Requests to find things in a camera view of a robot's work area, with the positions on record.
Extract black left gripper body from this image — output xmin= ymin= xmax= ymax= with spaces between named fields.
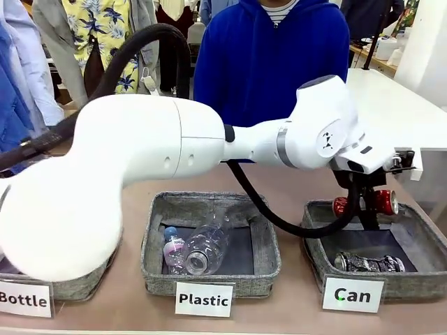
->
xmin=330 ymin=163 xmax=388 ymax=197

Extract background person dark clothes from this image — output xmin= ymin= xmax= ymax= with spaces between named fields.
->
xmin=340 ymin=0 xmax=406 ymax=38

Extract yellow floral shirt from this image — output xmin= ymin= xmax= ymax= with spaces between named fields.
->
xmin=65 ymin=0 xmax=141 ymax=96

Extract large clear plastic bottle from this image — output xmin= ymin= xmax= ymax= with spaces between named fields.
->
xmin=181 ymin=213 xmax=233 ymax=276

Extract light blue garment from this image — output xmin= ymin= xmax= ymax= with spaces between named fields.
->
xmin=199 ymin=0 xmax=242 ymax=27

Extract black pole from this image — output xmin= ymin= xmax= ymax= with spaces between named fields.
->
xmin=362 ymin=0 xmax=386 ymax=71

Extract white Can label sign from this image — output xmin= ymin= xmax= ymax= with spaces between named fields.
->
xmin=321 ymin=274 xmax=386 ymax=314

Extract white face mask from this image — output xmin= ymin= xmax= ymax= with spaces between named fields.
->
xmin=140 ymin=66 xmax=160 ymax=97

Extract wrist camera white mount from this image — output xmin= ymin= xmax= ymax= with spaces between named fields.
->
xmin=383 ymin=147 xmax=426 ymax=181

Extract small pink label plastic bottle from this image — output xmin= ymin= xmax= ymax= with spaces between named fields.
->
xmin=163 ymin=225 xmax=191 ymax=275

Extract white plastic container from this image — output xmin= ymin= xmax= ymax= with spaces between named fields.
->
xmin=375 ymin=36 xmax=400 ymax=62

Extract white Plastic label sign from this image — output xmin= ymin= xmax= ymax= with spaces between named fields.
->
xmin=174 ymin=281 xmax=236 ymax=319

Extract crushed red can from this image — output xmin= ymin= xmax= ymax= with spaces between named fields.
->
xmin=332 ymin=188 xmax=400 ymax=216

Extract black cable hose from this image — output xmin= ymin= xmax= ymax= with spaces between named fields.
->
xmin=0 ymin=23 xmax=361 ymax=239

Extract blue cloth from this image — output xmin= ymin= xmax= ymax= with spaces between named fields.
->
xmin=0 ymin=22 xmax=34 ymax=153

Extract dark maroon dress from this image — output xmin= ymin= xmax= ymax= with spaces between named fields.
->
xmin=154 ymin=0 xmax=196 ymax=96

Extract grey jacket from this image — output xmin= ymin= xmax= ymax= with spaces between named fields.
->
xmin=32 ymin=0 xmax=161 ymax=109

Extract person torso blue hoodie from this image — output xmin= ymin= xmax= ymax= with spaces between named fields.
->
xmin=193 ymin=0 xmax=351 ymax=128

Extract dark brown skirt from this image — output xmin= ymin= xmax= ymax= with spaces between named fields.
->
xmin=83 ymin=43 xmax=108 ymax=101

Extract white Bottle label sign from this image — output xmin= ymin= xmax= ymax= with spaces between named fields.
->
xmin=0 ymin=280 xmax=54 ymax=320

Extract crushed silver black can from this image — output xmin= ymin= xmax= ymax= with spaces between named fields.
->
xmin=333 ymin=251 xmax=406 ymax=274

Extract white table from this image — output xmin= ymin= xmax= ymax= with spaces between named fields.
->
xmin=345 ymin=67 xmax=447 ymax=225

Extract grey fabric basket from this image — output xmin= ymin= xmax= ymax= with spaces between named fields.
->
xmin=140 ymin=191 xmax=282 ymax=299
xmin=300 ymin=199 xmax=447 ymax=303
xmin=0 ymin=237 xmax=124 ymax=303

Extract white coat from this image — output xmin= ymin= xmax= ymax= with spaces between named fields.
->
xmin=0 ymin=0 xmax=66 ymax=128

